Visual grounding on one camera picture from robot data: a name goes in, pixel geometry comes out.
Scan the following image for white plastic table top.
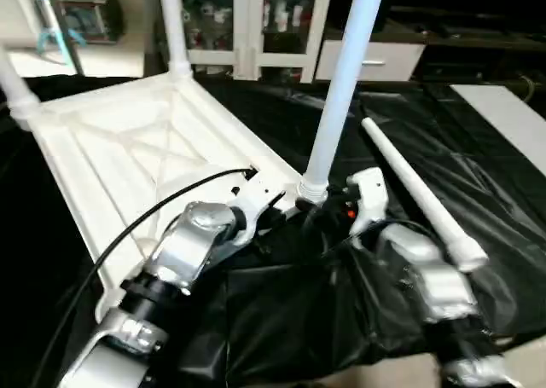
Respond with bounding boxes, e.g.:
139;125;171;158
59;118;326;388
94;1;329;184
9;68;322;322

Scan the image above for black mat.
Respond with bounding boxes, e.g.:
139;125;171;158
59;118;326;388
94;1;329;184
0;71;546;388

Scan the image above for white drawer unit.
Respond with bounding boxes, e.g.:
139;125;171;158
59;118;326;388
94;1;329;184
314;40;426;84

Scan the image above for white flat panel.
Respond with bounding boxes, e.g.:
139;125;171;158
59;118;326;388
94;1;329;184
448;83;546;167

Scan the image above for white glass-door cabinet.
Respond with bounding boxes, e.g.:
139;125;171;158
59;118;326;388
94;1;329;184
175;0;335;84

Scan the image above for dark storage box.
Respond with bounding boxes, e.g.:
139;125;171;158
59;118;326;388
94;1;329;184
55;0;122;44

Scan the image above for light blue metal frame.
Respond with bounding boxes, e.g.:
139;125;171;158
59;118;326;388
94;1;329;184
34;0;86;73

